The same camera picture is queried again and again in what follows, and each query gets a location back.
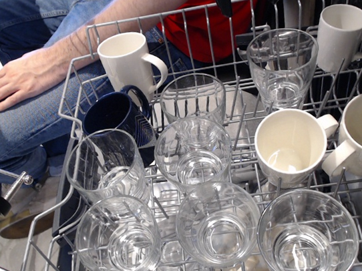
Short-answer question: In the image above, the white mug back right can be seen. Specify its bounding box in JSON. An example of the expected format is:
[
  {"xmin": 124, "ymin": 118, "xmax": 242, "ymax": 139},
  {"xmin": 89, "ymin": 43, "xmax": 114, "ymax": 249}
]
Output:
[{"xmin": 317, "ymin": 4, "xmax": 362, "ymax": 73}]

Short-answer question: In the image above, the clear glass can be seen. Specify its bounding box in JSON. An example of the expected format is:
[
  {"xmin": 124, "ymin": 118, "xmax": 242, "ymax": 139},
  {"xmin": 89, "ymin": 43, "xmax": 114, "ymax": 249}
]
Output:
[
  {"xmin": 257, "ymin": 189, "xmax": 359, "ymax": 271},
  {"xmin": 74, "ymin": 195, "xmax": 161, "ymax": 271},
  {"xmin": 160, "ymin": 73, "xmax": 226, "ymax": 124},
  {"xmin": 154, "ymin": 117, "xmax": 232, "ymax": 194},
  {"xmin": 65, "ymin": 129, "xmax": 150, "ymax": 205},
  {"xmin": 176, "ymin": 182, "xmax": 260, "ymax": 268},
  {"xmin": 246, "ymin": 28, "xmax": 319, "ymax": 114}
]

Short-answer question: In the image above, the tall white mug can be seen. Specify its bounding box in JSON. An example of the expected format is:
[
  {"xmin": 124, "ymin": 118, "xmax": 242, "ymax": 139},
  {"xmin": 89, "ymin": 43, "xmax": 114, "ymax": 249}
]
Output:
[{"xmin": 97, "ymin": 32, "xmax": 168, "ymax": 101}]

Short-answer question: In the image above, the grey wire dishwasher rack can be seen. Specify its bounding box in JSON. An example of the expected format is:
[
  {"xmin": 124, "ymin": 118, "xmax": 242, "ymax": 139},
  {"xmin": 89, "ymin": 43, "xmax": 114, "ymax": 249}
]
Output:
[{"xmin": 20, "ymin": 0, "xmax": 362, "ymax": 271}]

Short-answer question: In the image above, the red shirt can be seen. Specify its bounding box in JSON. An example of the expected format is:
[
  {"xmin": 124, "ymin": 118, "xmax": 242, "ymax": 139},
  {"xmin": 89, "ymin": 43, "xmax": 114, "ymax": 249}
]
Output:
[{"xmin": 118, "ymin": 0, "xmax": 275, "ymax": 75}]

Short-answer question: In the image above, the small glass under rack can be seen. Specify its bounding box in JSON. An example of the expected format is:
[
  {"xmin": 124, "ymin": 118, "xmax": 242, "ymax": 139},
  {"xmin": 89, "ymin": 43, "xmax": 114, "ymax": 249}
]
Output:
[{"xmin": 156, "ymin": 240, "xmax": 195, "ymax": 271}]

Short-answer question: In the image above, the person's bare forearm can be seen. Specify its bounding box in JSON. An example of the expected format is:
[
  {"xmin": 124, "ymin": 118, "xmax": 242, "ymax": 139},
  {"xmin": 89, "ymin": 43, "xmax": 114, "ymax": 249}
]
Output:
[{"xmin": 50, "ymin": 0, "xmax": 188, "ymax": 71}]

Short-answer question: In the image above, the cream mug centre right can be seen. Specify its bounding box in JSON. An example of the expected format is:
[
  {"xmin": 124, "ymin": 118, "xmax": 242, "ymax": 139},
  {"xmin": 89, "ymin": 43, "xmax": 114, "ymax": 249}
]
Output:
[{"xmin": 254, "ymin": 108, "xmax": 339, "ymax": 189}]

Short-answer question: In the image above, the person's bare hand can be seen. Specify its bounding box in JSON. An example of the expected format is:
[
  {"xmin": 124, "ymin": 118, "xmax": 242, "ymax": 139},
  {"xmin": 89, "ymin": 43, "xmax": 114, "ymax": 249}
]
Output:
[{"xmin": 0, "ymin": 46, "xmax": 70, "ymax": 112}]

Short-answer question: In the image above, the dark blue mug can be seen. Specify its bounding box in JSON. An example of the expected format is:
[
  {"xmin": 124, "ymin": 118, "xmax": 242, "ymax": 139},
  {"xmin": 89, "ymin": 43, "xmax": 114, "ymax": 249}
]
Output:
[{"xmin": 82, "ymin": 85, "xmax": 158, "ymax": 167}]

